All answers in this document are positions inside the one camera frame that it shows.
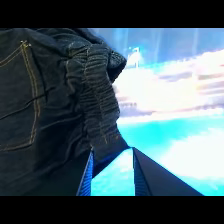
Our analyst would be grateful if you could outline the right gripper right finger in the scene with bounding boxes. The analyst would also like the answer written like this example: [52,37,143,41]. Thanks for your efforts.
[132,146,205,197]

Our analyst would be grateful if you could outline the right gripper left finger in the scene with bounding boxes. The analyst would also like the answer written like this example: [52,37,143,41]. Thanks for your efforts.
[75,148,97,197]

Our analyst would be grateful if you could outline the dark blue jeans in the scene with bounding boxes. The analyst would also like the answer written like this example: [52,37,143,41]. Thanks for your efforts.
[0,27,130,197]

